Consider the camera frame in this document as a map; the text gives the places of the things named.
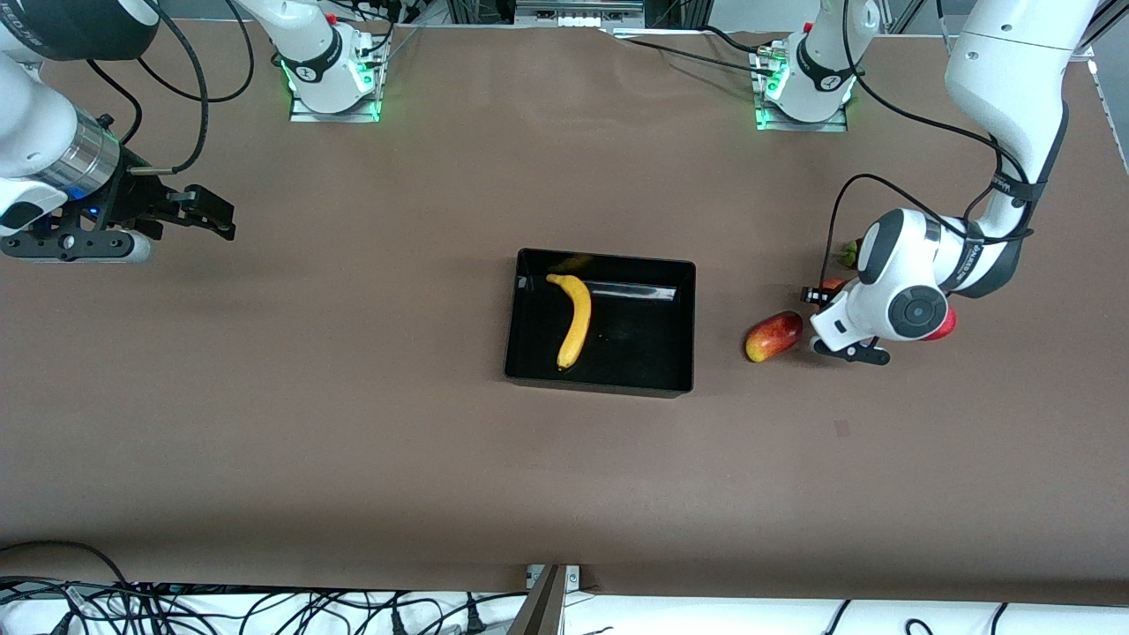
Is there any black rectangular plastic tray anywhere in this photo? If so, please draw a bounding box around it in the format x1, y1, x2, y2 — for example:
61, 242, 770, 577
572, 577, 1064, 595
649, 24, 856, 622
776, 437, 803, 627
503, 248, 697, 399

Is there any yellow banana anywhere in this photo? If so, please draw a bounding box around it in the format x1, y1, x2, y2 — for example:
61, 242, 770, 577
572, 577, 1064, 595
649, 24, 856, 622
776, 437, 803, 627
545, 273, 593, 371

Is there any red yellow mango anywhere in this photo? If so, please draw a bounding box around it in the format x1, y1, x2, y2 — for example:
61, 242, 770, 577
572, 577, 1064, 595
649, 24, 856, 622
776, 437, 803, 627
744, 310, 804, 363

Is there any table cover sheet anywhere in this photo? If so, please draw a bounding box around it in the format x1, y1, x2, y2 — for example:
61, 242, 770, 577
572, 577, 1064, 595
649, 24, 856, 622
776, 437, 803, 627
0, 18, 1129, 607

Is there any white lower board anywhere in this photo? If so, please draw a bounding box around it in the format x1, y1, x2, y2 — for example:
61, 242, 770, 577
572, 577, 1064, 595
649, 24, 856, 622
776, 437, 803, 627
0, 589, 1129, 635

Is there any white device with ports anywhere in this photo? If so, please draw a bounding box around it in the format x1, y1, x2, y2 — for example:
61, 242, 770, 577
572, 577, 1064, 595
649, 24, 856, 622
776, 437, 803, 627
516, 0, 645, 27

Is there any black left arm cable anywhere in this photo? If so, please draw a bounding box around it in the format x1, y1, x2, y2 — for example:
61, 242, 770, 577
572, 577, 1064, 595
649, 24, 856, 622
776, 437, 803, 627
825, 0, 1050, 283

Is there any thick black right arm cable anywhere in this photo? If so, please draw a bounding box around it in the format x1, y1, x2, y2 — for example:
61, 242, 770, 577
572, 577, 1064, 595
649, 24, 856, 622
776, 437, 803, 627
132, 0, 210, 175

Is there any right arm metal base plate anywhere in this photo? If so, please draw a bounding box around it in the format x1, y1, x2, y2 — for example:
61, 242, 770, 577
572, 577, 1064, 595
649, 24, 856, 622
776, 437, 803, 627
289, 26, 389, 123

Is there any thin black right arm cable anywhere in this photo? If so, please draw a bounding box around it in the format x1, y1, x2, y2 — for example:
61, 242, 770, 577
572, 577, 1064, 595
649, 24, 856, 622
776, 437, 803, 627
86, 0, 257, 148

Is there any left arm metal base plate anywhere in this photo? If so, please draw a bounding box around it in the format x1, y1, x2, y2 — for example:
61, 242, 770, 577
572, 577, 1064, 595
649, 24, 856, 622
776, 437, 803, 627
752, 44, 849, 133

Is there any black cable on table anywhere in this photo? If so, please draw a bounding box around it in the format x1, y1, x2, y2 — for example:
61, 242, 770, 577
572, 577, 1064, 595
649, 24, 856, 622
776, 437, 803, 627
609, 25, 781, 76

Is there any black looped floor cable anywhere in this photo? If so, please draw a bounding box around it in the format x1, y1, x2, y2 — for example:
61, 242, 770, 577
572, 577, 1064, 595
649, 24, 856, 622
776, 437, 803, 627
0, 540, 133, 590

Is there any aluminium post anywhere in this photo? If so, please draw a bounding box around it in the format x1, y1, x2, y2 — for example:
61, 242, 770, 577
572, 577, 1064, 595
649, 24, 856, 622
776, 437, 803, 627
507, 564, 565, 635

